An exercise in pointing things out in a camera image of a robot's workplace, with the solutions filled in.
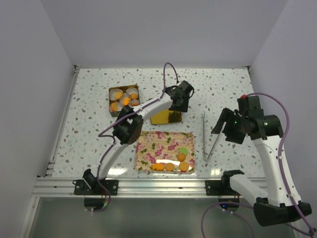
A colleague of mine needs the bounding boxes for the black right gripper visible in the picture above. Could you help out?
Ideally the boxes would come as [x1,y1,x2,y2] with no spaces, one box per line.
[211,108,248,145]

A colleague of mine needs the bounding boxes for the gold tin lid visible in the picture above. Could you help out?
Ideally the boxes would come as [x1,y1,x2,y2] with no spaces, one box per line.
[150,110,182,125]

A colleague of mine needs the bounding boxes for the tan scalloped cookie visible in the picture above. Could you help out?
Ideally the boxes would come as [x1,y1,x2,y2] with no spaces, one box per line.
[130,93,138,100]

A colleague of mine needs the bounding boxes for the silver metal tongs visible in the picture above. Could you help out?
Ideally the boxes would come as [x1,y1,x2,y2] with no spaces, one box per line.
[203,112,219,162]

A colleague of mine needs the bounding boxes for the orange star cookie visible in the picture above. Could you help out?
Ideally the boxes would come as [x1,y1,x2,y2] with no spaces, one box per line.
[122,97,131,106]

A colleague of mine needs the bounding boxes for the floral cookie tin box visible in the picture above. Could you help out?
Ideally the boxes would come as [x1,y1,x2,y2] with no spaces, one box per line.
[108,84,141,117]

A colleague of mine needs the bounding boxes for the tan dotted round cookie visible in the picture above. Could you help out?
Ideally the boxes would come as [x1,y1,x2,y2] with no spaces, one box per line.
[114,91,122,100]

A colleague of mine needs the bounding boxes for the orange round cookie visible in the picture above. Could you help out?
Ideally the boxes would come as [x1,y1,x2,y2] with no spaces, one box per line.
[165,163,175,172]
[179,161,189,172]
[110,103,118,112]

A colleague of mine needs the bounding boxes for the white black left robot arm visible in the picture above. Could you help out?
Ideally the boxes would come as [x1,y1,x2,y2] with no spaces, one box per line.
[73,81,194,196]

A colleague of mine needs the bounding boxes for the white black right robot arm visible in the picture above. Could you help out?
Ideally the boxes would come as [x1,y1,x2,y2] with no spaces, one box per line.
[212,93,312,227]

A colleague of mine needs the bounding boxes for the white paper cup bottom right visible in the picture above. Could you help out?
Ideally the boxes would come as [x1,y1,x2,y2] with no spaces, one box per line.
[129,100,140,106]

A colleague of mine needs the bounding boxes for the white paper cup top right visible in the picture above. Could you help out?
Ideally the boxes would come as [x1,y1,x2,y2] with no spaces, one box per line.
[126,88,139,95]

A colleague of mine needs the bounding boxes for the white paper cup centre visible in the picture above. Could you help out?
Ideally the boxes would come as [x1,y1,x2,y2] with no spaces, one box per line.
[119,93,131,106]

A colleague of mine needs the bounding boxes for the green round cookie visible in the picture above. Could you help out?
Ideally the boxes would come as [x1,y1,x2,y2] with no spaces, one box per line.
[179,147,188,155]

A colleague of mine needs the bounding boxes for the floral serving tray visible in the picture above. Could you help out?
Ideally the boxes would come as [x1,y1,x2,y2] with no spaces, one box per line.
[134,131,196,174]

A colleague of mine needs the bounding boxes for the swirl shell cookie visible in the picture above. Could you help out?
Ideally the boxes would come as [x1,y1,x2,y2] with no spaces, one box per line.
[177,153,186,162]

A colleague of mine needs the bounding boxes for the white paper cup bottom left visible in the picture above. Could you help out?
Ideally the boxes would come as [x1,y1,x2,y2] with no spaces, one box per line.
[110,102,123,112]

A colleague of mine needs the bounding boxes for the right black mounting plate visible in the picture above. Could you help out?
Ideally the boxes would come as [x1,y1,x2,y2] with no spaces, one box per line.
[205,180,239,196]

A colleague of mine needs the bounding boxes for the black mounting plate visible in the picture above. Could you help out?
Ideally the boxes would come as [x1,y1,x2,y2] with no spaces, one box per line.
[205,180,239,196]
[72,179,119,196]

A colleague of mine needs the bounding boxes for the orange fish cookie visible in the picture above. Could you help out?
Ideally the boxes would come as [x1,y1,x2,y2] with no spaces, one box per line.
[152,163,164,171]

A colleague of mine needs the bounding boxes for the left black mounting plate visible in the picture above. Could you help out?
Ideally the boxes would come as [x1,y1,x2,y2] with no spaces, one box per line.
[72,179,119,196]

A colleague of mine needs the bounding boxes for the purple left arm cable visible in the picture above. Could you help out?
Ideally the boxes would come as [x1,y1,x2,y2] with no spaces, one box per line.
[85,62,179,213]

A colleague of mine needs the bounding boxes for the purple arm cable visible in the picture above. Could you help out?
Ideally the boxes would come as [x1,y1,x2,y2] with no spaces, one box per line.
[85,62,179,213]
[200,92,315,238]

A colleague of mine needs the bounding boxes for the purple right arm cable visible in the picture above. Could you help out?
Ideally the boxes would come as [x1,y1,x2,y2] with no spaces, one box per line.
[200,92,315,238]

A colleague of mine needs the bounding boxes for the aluminium front rail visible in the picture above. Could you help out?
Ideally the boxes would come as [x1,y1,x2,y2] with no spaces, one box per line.
[32,177,293,199]

